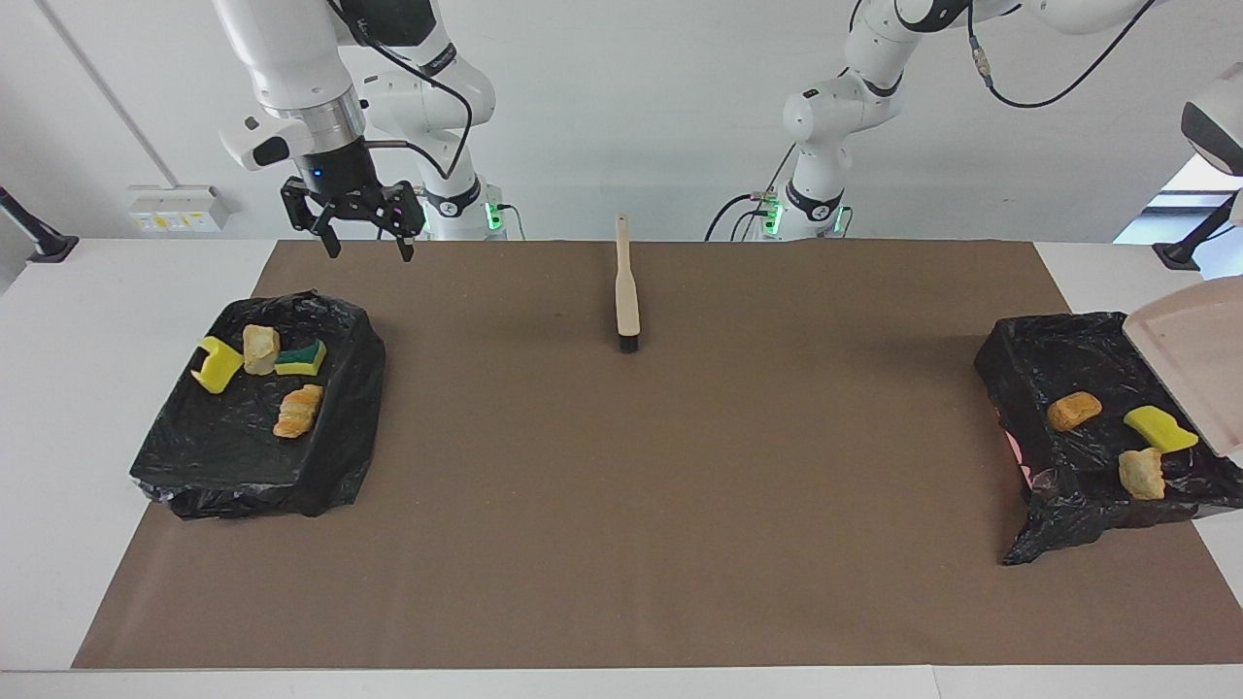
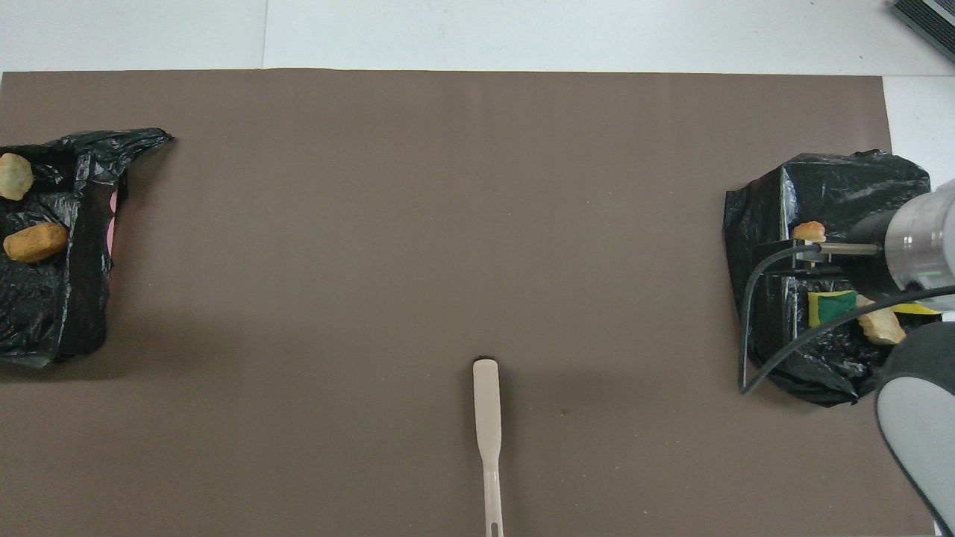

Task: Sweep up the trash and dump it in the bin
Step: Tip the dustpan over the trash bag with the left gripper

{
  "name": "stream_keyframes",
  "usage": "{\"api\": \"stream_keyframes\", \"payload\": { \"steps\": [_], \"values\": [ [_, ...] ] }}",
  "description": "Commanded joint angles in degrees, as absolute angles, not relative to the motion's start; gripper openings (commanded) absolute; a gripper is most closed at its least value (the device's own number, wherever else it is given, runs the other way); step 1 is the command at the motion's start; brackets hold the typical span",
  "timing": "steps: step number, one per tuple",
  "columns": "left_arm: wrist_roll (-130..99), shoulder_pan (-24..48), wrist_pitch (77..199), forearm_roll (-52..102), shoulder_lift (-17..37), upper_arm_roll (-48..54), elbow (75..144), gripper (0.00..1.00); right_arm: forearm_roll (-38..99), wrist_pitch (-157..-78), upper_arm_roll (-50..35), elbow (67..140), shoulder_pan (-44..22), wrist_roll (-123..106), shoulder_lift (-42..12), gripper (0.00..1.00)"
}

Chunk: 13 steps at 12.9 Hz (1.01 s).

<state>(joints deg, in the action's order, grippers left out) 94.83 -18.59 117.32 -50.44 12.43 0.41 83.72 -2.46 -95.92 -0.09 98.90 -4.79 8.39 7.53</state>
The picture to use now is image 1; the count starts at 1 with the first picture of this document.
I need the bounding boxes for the green and yellow sponge wedge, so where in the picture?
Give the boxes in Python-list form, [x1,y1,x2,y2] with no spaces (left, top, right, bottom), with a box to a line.
[275,339,328,377]

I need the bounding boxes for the croissant bread piece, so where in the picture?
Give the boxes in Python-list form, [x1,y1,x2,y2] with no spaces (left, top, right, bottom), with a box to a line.
[272,383,325,439]
[242,324,282,376]

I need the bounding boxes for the notched yellow sponge piece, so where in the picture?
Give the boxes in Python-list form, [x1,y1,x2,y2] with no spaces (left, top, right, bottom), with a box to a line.
[191,335,245,394]

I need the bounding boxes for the beige hand brush black bristles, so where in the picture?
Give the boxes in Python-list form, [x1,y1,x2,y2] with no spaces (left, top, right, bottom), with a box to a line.
[615,214,642,353]

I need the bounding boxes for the brown fried nugget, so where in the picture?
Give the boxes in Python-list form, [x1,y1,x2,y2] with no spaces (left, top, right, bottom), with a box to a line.
[1046,391,1104,433]

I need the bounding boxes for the pale round bread piece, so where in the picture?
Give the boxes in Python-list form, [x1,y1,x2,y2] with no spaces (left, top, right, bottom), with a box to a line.
[1118,448,1166,502]

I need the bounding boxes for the yellow sponge piece green edge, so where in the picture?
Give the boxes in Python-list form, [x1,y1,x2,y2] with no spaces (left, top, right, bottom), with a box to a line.
[1124,405,1200,454]

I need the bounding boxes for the beige plastic dustpan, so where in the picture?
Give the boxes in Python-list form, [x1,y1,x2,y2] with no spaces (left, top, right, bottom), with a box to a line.
[1124,276,1243,457]

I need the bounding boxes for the pink bin with black bag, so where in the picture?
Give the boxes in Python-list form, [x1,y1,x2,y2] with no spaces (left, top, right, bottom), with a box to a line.
[974,311,1243,567]

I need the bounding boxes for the black clamp stand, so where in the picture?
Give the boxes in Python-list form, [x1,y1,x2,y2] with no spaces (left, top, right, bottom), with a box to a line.
[0,184,80,264]
[1153,187,1243,271]

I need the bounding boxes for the brown table mat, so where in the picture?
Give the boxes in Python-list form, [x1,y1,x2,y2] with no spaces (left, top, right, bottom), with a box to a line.
[71,240,1243,670]

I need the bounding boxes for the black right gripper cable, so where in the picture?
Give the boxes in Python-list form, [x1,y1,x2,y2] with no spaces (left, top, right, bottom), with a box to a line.
[325,0,475,182]

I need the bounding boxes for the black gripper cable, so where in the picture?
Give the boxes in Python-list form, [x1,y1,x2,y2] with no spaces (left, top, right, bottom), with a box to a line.
[325,0,475,182]
[966,0,1161,110]

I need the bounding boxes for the white wall socket box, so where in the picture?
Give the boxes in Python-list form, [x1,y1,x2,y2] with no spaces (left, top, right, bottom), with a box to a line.
[127,184,230,235]

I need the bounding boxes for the black left arm base cable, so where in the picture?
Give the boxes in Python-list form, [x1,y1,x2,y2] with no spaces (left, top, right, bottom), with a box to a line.
[704,146,807,242]

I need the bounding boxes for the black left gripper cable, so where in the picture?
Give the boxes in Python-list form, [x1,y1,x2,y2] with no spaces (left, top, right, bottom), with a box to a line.
[966,0,1161,110]

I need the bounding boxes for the window with dark frame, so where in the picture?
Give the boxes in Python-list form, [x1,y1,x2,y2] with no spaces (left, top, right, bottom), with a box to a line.
[1112,102,1243,321]

